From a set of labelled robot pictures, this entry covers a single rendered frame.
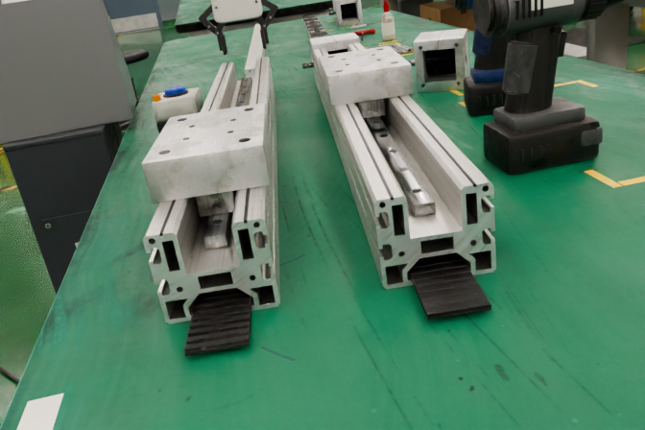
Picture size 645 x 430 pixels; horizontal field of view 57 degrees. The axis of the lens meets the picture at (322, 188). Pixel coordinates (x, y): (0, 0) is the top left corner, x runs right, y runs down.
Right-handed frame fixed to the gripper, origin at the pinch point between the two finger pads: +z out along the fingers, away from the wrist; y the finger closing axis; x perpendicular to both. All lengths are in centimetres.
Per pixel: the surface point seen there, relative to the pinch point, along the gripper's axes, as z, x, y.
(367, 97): 2, 53, -18
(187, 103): 5.9, 21.2, 10.6
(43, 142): 11.6, 10.9, 42.4
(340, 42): 1.7, 5.1, -19.8
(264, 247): 5, 85, -5
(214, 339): 10, 90, 0
